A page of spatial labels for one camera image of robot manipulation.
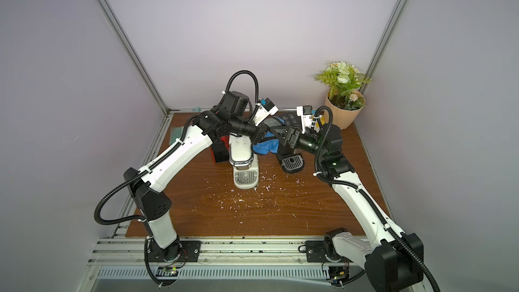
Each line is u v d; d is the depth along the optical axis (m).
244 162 0.73
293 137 0.60
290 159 0.96
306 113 0.62
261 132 0.60
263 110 0.61
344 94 1.03
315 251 0.73
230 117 0.56
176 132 1.10
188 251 0.73
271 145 0.70
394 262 0.37
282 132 0.63
